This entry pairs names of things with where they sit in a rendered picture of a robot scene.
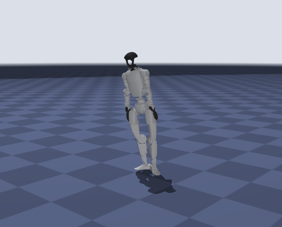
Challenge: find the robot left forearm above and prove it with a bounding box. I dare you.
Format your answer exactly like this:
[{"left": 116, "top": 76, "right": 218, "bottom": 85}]
[{"left": 146, "top": 88, "right": 155, "bottom": 109}]

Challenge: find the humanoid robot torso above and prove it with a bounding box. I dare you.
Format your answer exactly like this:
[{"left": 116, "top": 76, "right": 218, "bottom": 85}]
[{"left": 125, "top": 67, "right": 148, "bottom": 114}]

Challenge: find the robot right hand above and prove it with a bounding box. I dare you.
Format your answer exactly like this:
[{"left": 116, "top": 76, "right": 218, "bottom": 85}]
[{"left": 125, "top": 107, "right": 131, "bottom": 121}]

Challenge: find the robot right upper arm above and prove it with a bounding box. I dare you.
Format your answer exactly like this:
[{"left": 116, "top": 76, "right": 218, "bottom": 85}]
[{"left": 122, "top": 72, "right": 130, "bottom": 95}]

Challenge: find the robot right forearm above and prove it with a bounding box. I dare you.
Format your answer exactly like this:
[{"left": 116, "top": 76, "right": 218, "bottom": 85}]
[{"left": 124, "top": 94, "right": 131, "bottom": 110}]

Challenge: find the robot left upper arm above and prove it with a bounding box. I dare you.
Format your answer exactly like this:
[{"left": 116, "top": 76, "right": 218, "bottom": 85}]
[{"left": 139, "top": 70, "right": 150, "bottom": 94}]

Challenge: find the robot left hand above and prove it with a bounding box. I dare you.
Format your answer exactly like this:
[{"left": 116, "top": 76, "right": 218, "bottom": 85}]
[{"left": 149, "top": 106, "right": 158, "bottom": 121}]

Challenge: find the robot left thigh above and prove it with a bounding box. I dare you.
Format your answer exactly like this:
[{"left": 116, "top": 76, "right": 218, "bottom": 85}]
[{"left": 145, "top": 106, "right": 157, "bottom": 145}]

